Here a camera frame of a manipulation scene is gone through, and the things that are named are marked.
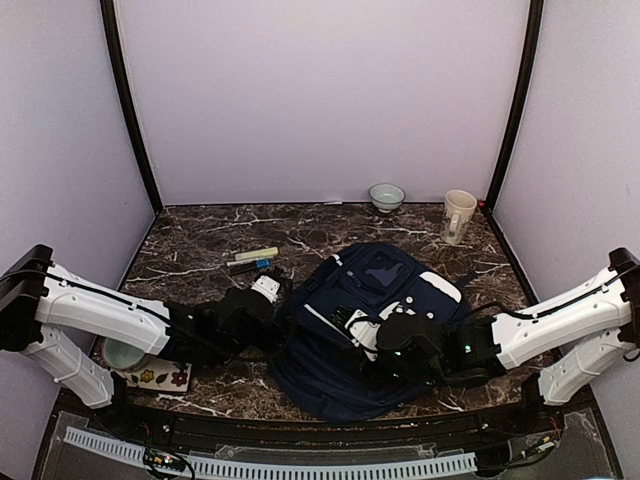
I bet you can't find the blue capped black marker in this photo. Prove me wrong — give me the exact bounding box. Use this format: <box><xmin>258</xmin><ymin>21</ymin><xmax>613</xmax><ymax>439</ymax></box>
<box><xmin>229</xmin><ymin>258</ymin><xmax>271</xmax><ymax>276</ymax></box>

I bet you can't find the yellow highlighter pen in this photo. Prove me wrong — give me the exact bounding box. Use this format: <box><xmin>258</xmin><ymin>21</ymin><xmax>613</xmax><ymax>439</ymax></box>
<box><xmin>234</xmin><ymin>247</ymin><xmax>279</xmax><ymax>262</ymax></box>

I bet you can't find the navy blue student backpack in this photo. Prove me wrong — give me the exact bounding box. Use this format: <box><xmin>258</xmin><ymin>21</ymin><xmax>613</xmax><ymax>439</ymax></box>
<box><xmin>269</xmin><ymin>243</ymin><xmax>471</xmax><ymax>424</ymax></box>

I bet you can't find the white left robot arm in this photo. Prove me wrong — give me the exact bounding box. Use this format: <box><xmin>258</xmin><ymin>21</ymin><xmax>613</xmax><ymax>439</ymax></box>
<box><xmin>1</xmin><ymin>244</ymin><xmax>293</xmax><ymax>436</ymax></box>

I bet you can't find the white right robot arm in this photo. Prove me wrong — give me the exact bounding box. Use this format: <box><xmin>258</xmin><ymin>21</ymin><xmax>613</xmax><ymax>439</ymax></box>
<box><xmin>331</xmin><ymin>247</ymin><xmax>639</xmax><ymax>434</ymax></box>

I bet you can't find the floral square plate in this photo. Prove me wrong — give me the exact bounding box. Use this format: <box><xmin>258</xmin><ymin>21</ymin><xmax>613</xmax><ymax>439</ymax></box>
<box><xmin>119</xmin><ymin>360</ymin><xmax>192</xmax><ymax>393</ymax></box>

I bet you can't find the small celadon bowl at back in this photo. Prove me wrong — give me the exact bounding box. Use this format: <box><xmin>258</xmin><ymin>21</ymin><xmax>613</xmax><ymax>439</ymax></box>
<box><xmin>369</xmin><ymin>183</ymin><xmax>405</xmax><ymax>213</ymax></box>

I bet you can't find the celadon cup on plate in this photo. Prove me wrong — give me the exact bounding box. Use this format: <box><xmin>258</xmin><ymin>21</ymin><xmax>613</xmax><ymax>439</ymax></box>
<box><xmin>101</xmin><ymin>338</ymin><xmax>147</xmax><ymax>372</ymax></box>

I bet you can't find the cream coral pattern mug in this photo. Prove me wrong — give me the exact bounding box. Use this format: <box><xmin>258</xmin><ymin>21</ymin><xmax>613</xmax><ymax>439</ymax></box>
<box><xmin>441</xmin><ymin>190</ymin><xmax>478</xmax><ymax>245</ymax></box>

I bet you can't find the white slotted cable duct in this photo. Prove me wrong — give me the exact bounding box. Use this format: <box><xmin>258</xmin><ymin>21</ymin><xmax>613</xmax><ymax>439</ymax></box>
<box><xmin>63</xmin><ymin>427</ymin><xmax>477</xmax><ymax>479</ymax></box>

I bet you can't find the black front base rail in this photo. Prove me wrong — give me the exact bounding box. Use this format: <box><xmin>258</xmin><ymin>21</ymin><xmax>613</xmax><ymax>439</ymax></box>
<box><xmin>49</xmin><ymin>387</ymin><xmax>596</xmax><ymax>456</ymax></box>

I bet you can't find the black enclosure corner post left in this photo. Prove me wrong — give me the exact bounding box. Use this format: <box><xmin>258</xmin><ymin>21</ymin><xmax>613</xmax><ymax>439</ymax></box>
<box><xmin>99</xmin><ymin>0</ymin><xmax>164</xmax><ymax>215</ymax></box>

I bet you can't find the black enclosure corner post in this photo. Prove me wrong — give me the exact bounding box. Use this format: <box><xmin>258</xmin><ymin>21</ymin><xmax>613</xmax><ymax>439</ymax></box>
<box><xmin>484</xmin><ymin>0</ymin><xmax>544</xmax><ymax>216</ymax></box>
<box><xmin>99</xmin><ymin>0</ymin><xmax>164</xmax><ymax>215</ymax></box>

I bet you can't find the black enclosure corner post right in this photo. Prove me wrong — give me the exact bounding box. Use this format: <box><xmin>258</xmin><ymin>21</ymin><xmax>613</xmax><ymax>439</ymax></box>
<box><xmin>484</xmin><ymin>0</ymin><xmax>544</xmax><ymax>216</ymax></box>

